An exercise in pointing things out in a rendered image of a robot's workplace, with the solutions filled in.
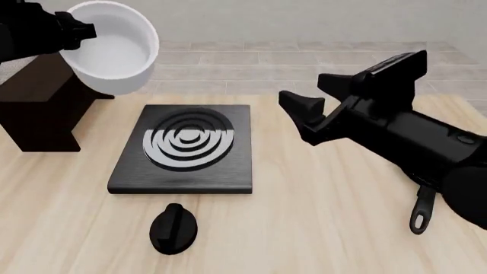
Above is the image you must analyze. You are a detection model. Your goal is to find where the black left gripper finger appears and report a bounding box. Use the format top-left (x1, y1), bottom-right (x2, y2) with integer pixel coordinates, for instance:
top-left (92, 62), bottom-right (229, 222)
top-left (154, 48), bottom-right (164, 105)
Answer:
top-left (55, 11), bottom-right (97, 53)

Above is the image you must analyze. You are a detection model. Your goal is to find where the black frying pan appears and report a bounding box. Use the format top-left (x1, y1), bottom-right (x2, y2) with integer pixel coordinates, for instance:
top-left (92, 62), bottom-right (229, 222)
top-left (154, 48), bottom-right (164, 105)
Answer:
top-left (409, 182), bottom-right (438, 236)

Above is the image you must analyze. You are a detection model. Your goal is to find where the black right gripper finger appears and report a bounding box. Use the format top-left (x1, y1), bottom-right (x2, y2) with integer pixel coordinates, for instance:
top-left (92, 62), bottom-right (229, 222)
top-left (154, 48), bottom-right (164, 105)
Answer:
top-left (317, 72), bottom-right (367, 101)
top-left (278, 90), bottom-right (333, 145)

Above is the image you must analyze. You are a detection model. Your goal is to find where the round black stove knob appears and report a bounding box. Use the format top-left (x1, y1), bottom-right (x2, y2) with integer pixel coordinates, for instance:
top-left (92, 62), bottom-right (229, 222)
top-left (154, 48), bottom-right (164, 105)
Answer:
top-left (148, 202), bottom-right (200, 256)

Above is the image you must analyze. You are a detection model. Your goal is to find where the flat black stove plate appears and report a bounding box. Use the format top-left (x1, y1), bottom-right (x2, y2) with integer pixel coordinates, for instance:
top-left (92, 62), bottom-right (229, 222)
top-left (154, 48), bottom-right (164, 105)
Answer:
top-left (107, 104), bottom-right (255, 196)

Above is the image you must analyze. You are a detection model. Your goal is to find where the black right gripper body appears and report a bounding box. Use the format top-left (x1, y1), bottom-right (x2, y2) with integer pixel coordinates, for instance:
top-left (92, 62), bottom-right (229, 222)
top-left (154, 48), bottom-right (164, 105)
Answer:
top-left (303, 72), bottom-right (415, 147)

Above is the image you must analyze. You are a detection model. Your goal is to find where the dark wooden cabinet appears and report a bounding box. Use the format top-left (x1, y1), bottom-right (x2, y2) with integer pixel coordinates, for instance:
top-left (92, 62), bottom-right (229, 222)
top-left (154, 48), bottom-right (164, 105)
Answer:
top-left (0, 52), bottom-right (116, 153)

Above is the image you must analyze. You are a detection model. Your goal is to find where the white bowl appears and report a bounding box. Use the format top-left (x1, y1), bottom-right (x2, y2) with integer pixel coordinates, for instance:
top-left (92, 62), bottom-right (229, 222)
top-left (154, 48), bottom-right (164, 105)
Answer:
top-left (59, 2), bottom-right (161, 96)

